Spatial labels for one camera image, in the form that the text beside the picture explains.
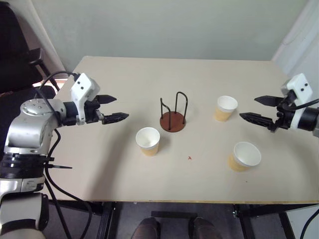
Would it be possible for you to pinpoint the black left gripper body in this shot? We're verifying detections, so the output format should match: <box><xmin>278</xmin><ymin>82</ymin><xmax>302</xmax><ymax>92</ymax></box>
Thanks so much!
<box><xmin>83</xmin><ymin>97</ymin><xmax>105</xmax><ymax>125</ymax></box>

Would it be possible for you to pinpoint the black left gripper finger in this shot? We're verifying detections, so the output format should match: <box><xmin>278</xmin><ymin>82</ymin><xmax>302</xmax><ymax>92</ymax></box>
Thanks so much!
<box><xmin>101</xmin><ymin>112</ymin><xmax>130</xmax><ymax>125</ymax></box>
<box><xmin>95</xmin><ymin>94</ymin><xmax>118</xmax><ymax>105</ymax></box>

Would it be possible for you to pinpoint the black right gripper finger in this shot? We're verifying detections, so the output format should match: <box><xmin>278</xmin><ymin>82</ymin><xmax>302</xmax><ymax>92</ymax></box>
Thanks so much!
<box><xmin>254</xmin><ymin>95</ymin><xmax>285</xmax><ymax>108</ymax></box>
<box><xmin>239</xmin><ymin>112</ymin><xmax>276</xmax><ymax>129</ymax></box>

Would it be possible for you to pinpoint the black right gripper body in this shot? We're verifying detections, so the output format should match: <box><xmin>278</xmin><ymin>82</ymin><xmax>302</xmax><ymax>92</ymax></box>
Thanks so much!
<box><xmin>267</xmin><ymin>91</ymin><xmax>298</xmax><ymax>133</ymax></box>

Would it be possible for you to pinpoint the yellow white paper cup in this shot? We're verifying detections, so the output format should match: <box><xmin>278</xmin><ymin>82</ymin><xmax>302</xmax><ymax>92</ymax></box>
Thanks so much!
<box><xmin>135</xmin><ymin>127</ymin><xmax>161</xmax><ymax>157</ymax></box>
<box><xmin>227</xmin><ymin>141</ymin><xmax>262</xmax><ymax>173</ymax></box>
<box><xmin>214</xmin><ymin>95</ymin><xmax>239</xmax><ymax>122</ymax></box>

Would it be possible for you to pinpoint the black office chair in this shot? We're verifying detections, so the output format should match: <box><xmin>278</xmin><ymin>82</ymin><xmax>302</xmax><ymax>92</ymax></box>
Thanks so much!
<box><xmin>0</xmin><ymin>0</ymin><xmax>61</xmax><ymax>101</ymax></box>

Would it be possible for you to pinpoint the dark rounded shape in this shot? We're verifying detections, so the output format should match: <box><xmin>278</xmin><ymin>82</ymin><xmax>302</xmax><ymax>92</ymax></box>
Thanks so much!
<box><xmin>131</xmin><ymin>217</ymin><xmax>161</xmax><ymax>239</ymax></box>
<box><xmin>188</xmin><ymin>217</ymin><xmax>223</xmax><ymax>239</ymax></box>

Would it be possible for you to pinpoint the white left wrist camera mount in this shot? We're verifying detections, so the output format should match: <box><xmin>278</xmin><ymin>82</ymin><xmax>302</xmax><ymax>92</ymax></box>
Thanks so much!
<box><xmin>70</xmin><ymin>72</ymin><xmax>101</xmax><ymax>120</ymax></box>

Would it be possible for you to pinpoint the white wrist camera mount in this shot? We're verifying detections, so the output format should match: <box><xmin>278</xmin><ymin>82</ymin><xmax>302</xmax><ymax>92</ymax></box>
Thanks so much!
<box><xmin>281</xmin><ymin>73</ymin><xmax>314</xmax><ymax>130</ymax></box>
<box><xmin>70</xmin><ymin>72</ymin><xmax>101</xmax><ymax>120</ymax></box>

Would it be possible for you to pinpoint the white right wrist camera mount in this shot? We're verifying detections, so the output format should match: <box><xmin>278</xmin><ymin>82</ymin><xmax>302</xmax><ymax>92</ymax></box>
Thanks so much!
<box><xmin>281</xmin><ymin>73</ymin><xmax>314</xmax><ymax>130</ymax></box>

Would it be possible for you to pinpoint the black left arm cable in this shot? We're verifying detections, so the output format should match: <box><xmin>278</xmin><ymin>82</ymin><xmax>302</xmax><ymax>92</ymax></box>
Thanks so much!
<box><xmin>33</xmin><ymin>71</ymin><xmax>93</xmax><ymax>239</ymax></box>

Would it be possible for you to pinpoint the brown wire cup holder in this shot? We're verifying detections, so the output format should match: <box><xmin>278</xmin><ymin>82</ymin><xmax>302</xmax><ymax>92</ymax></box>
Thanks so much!
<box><xmin>159</xmin><ymin>91</ymin><xmax>188</xmax><ymax>133</ymax></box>

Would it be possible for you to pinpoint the black cable tie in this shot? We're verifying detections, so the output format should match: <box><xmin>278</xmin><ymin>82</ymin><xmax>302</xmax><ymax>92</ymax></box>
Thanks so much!
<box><xmin>46</xmin><ymin>157</ymin><xmax>73</xmax><ymax>170</ymax></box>

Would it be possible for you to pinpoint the black metal table frame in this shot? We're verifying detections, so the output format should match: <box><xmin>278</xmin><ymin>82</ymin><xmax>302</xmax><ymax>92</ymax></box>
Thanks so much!
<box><xmin>48</xmin><ymin>199</ymin><xmax>319</xmax><ymax>239</ymax></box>

